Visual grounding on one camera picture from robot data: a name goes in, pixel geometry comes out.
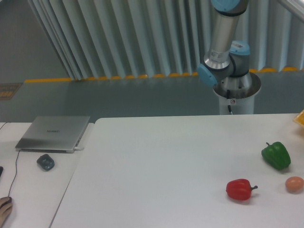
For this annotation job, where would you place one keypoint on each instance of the person's hand on mouse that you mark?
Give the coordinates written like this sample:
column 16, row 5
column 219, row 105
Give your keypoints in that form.
column 5, row 209

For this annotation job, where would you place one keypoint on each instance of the red bell pepper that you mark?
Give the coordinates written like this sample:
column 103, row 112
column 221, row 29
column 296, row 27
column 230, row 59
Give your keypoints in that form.
column 239, row 189

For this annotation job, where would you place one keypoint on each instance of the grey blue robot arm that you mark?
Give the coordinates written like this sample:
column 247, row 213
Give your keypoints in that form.
column 217, row 63

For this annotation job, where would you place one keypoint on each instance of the black computer mouse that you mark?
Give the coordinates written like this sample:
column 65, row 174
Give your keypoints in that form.
column 10, row 200

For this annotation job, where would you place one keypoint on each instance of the silver closed laptop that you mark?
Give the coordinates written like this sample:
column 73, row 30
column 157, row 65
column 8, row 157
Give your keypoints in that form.
column 54, row 134

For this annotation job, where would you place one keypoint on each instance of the white usb dongle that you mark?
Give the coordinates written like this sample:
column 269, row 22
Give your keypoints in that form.
column 78, row 148

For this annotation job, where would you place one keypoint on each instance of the green bell pepper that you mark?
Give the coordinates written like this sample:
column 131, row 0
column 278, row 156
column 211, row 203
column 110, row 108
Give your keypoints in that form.
column 276, row 155

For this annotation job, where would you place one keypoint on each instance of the brown egg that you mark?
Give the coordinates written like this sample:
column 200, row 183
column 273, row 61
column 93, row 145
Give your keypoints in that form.
column 294, row 184

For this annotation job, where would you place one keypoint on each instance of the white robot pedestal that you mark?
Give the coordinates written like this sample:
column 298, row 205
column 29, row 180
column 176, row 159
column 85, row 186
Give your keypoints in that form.
column 236, row 95

